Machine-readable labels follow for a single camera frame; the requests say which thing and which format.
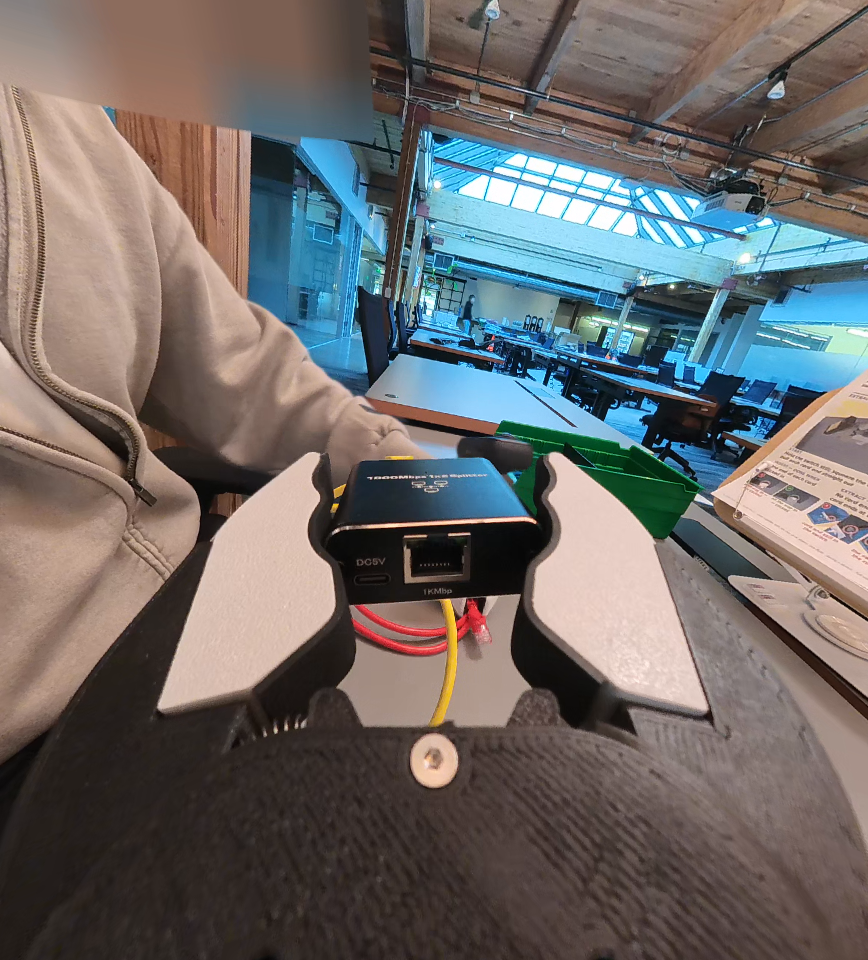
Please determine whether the black high-back chair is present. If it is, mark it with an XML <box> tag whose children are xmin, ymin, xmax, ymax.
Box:
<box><xmin>356</xmin><ymin>286</ymin><xmax>399</xmax><ymax>389</ymax></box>

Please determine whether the printed instruction sheet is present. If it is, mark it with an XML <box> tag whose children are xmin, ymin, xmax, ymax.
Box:
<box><xmin>715</xmin><ymin>352</ymin><xmax>868</xmax><ymax>625</ymax></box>

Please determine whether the black ethernet splitter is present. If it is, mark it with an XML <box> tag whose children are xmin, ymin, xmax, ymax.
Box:
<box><xmin>325</xmin><ymin>457</ymin><xmax>545</xmax><ymax>606</ymax></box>

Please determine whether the black office chair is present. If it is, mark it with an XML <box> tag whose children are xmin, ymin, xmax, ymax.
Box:
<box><xmin>766</xmin><ymin>384</ymin><xmax>826</xmax><ymax>441</ymax></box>
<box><xmin>640</xmin><ymin>371</ymin><xmax>747</xmax><ymax>468</ymax></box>

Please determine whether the wooden sheet stand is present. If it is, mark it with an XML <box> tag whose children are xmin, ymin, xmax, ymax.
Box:
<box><xmin>711</xmin><ymin>390</ymin><xmax>868</xmax><ymax>648</ymax></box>

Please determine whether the yellow ethernet cable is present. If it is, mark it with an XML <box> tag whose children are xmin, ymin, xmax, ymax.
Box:
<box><xmin>329</xmin><ymin>452</ymin><xmax>459</xmax><ymax>727</ymax></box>

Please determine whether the white ceiling projector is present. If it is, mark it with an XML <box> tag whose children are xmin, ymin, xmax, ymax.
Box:
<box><xmin>692</xmin><ymin>176</ymin><xmax>770</xmax><ymax>231</ymax></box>

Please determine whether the grey desk with wooden edge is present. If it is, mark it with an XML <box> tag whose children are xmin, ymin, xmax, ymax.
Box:
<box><xmin>365</xmin><ymin>354</ymin><xmax>633</xmax><ymax>451</ymax></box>

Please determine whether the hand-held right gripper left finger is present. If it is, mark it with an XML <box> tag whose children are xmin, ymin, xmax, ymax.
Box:
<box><xmin>155</xmin><ymin>452</ymin><xmax>357</xmax><ymax>717</ymax></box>

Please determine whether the red ethernet cable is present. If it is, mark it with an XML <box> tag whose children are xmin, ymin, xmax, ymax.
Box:
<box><xmin>351</xmin><ymin>596</ymin><xmax>495</xmax><ymax>659</ymax></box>

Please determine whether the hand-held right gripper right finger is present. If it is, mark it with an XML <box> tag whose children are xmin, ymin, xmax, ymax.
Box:
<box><xmin>512</xmin><ymin>452</ymin><xmax>712</xmax><ymax>730</ymax></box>

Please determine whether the green plastic bin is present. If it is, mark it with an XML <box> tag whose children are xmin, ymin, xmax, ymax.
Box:
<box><xmin>494</xmin><ymin>420</ymin><xmax>705</xmax><ymax>540</ymax></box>

